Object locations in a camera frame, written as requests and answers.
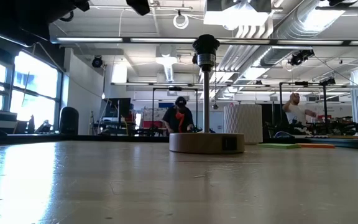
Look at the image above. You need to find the black background rig frame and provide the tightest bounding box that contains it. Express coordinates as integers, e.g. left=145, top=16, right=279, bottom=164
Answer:
left=152, top=86, right=199, bottom=136
left=278, top=80, right=329, bottom=135

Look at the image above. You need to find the overhead beam with light strips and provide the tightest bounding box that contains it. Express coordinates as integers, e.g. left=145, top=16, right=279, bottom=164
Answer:
left=48, top=36, right=358, bottom=47

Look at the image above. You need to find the person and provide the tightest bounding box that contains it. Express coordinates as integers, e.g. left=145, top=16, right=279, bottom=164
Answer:
left=162, top=96, right=195, bottom=135
left=282, top=92, right=318, bottom=135

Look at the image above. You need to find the black aluminium table frame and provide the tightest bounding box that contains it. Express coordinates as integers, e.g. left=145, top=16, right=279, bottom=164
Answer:
left=0, top=133, right=358, bottom=151

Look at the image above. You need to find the black overhead camera cluster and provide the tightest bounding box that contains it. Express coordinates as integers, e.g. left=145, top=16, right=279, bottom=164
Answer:
left=286, top=49, right=316, bottom=67

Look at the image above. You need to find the black desk phone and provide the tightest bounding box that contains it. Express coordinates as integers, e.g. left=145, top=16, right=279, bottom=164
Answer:
left=35, top=119, right=55, bottom=134

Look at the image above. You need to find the white textured cup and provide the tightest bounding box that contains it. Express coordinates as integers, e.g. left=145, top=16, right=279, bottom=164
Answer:
left=223, top=103, right=264, bottom=146

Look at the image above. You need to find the white cable coil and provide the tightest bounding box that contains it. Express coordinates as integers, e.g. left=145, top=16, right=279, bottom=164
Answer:
left=172, top=13, right=190, bottom=30

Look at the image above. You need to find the wooden base lamp black socket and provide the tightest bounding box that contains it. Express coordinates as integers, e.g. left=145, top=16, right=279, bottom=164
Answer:
left=168, top=34, right=246, bottom=155

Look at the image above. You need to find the orange sticky note pad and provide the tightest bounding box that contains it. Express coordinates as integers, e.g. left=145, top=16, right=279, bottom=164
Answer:
left=296, top=142, right=336, bottom=149

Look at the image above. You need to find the green sticky note pad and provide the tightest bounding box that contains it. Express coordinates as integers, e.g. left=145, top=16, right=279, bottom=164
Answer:
left=257, top=142, right=301, bottom=149

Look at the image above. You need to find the silver ribbed ceiling duct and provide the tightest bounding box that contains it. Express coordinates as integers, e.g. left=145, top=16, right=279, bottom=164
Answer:
left=272, top=0, right=347, bottom=40

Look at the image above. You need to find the large window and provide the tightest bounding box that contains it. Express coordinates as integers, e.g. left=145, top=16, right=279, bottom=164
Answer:
left=0, top=51, right=62, bottom=130

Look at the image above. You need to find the white ceiling light fixture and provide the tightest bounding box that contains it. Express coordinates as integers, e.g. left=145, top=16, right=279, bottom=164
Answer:
left=203, top=0, right=272, bottom=27

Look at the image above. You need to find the dark bottle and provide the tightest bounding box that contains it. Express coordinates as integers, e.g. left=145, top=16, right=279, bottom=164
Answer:
left=27, top=114, right=36, bottom=134

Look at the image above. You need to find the black office chair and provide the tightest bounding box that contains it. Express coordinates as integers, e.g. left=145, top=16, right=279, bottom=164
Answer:
left=59, top=106, right=80, bottom=136

